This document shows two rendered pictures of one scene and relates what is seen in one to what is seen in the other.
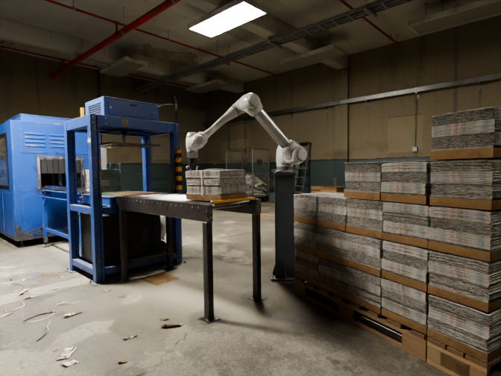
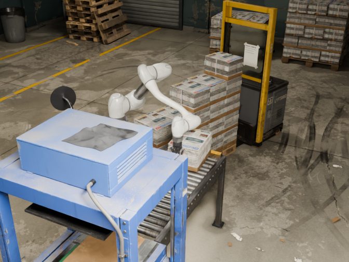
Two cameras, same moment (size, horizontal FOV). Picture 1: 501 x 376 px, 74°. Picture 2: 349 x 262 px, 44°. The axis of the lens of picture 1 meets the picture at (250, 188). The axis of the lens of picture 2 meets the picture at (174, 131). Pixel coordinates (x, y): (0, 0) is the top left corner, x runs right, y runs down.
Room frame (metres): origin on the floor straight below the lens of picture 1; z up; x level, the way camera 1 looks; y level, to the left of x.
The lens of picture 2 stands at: (3.70, 3.52, 2.84)
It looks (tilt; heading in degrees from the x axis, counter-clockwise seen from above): 27 degrees down; 253
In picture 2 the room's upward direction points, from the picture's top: 1 degrees clockwise
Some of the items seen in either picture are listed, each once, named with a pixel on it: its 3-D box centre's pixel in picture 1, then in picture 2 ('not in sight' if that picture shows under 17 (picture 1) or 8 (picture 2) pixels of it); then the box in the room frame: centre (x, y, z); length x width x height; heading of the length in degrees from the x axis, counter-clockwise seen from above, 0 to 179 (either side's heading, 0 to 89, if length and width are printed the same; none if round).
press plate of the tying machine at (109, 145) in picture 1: (124, 146); (92, 199); (3.55, 1.34, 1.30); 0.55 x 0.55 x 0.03; 47
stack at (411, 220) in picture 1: (364, 255); (181, 140); (2.29, -0.80, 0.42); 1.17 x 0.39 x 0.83; 29
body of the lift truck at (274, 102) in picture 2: not in sight; (255, 105); (0.95, -1.54, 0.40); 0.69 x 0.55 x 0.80; 119
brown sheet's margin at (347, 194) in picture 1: (380, 193); (189, 103); (2.18, -0.86, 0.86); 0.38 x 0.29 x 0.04; 120
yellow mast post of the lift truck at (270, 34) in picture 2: not in sight; (264, 79); (1.12, -1.07, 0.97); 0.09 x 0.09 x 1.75; 29
